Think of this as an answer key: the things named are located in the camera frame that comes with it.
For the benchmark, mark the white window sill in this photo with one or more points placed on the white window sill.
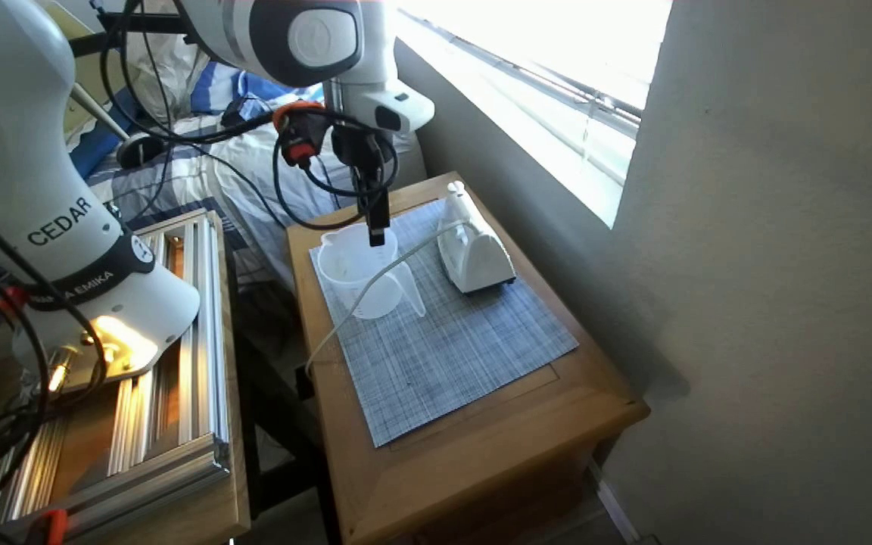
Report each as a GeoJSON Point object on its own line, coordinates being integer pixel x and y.
{"type": "Point", "coordinates": [546, 132]}

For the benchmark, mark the aluminium extrusion profiles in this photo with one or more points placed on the aluminium extrusion profiles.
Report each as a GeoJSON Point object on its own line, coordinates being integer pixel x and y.
{"type": "Point", "coordinates": [196, 353]}

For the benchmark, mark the translucent plastic measuring jug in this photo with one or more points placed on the translucent plastic measuring jug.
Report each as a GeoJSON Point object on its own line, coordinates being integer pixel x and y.
{"type": "Point", "coordinates": [364, 278]}

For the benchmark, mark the orange clamp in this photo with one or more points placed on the orange clamp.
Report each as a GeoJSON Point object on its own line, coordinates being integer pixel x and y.
{"type": "Point", "coordinates": [51, 528]}

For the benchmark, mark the grey woven placemat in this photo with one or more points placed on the grey woven placemat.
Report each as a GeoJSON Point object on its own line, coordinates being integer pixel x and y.
{"type": "Point", "coordinates": [455, 353]}

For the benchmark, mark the plaid and white bed blanket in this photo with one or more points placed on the plaid and white bed blanket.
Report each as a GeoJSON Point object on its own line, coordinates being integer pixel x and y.
{"type": "Point", "coordinates": [243, 162]}

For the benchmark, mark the wooden side table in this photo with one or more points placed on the wooden side table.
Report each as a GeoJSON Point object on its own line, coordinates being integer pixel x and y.
{"type": "Point", "coordinates": [475, 464]}

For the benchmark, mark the white clothes iron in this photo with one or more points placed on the white clothes iron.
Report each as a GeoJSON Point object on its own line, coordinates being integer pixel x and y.
{"type": "Point", "coordinates": [472, 254]}

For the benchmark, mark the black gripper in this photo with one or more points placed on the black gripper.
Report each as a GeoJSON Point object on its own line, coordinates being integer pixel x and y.
{"type": "Point", "coordinates": [362, 162]}

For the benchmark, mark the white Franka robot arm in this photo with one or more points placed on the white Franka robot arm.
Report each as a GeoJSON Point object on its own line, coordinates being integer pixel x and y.
{"type": "Point", "coordinates": [43, 202]}

